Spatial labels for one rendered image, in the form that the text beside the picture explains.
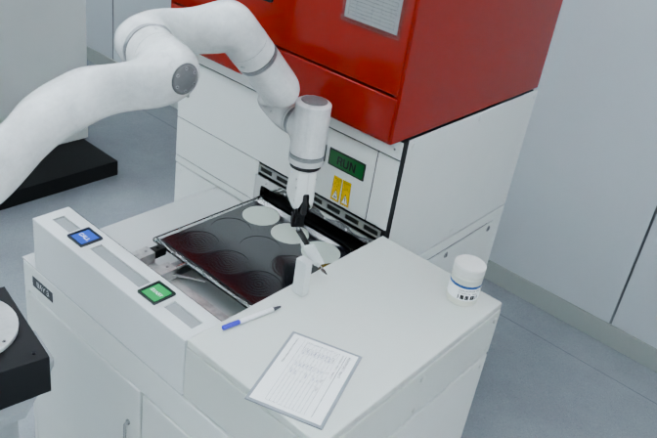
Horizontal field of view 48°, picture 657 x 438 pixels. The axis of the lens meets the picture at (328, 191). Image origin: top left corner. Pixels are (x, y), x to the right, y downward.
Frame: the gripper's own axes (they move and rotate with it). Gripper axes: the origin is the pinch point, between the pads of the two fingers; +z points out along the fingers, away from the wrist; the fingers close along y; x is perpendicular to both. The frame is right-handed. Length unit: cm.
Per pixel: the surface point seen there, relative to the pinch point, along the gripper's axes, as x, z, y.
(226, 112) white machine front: -13.7, -8.9, -43.3
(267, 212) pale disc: -4.3, 7.9, -16.0
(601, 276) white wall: 153, 69, -67
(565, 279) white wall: 145, 78, -78
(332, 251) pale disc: 9.6, 7.9, 3.0
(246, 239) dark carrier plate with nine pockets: -11.5, 8.0, -3.2
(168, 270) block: -31.4, 7.2, 11.1
